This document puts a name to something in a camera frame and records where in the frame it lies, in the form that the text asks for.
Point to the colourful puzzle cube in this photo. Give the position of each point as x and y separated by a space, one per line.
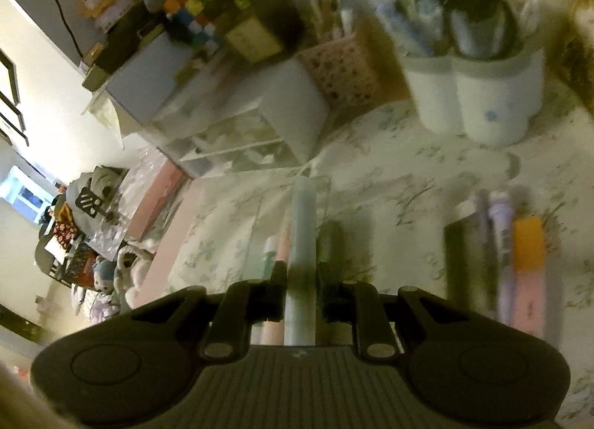
191 16

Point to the white clear drawer organizer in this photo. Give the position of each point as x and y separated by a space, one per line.
260 113

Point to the light blue box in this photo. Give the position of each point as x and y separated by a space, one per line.
144 76

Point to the yellow square plant pot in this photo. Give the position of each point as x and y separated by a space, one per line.
255 34

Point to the pink patterned pen box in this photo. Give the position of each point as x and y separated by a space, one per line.
345 69

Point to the pink flat box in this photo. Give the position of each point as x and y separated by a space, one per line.
155 206

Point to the floral tablecloth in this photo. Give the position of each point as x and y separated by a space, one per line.
399 188

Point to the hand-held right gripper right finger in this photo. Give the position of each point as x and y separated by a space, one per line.
327 300

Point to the purple pen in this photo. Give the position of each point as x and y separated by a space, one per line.
501 243

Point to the white pen with green band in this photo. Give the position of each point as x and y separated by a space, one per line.
301 234

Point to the bunch of pens in holder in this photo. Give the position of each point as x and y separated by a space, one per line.
445 16

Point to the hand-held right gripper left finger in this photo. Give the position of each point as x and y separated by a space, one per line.
276 295

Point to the grey cap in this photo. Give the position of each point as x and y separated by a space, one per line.
95 199

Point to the white twin pen holder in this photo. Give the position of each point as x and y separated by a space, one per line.
482 95

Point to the pink pen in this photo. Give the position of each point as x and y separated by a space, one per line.
277 252

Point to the white plush toy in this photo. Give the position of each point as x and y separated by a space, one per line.
132 271

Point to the orange capped pink marker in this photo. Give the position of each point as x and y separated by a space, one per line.
529 271

